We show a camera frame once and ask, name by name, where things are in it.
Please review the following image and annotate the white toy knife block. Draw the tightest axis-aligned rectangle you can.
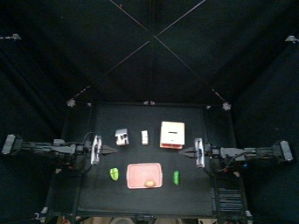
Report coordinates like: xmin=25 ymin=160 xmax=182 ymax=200
xmin=115 ymin=128 xmax=130 ymax=146

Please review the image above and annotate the wooden box with red drawer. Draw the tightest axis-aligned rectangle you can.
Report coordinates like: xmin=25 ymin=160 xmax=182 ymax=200
xmin=159 ymin=121 xmax=187 ymax=150

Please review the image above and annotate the light green toy vegetable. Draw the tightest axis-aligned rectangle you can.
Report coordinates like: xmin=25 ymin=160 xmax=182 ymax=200
xmin=109 ymin=167 xmax=121 ymax=182

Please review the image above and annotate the dark green toy vegetable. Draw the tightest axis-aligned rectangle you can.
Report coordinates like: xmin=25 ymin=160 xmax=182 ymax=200
xmin=173 ymin=170 xmax=182 ymax=186

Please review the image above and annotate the small white toy block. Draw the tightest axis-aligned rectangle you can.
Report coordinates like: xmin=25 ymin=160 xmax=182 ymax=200
xmin=141 ymin=129 xmax=150 ymax=146

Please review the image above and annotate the pink plastic tray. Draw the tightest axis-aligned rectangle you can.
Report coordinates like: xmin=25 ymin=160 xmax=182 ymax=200
xmin=126 ymin=162 xmax=165 ymax=190

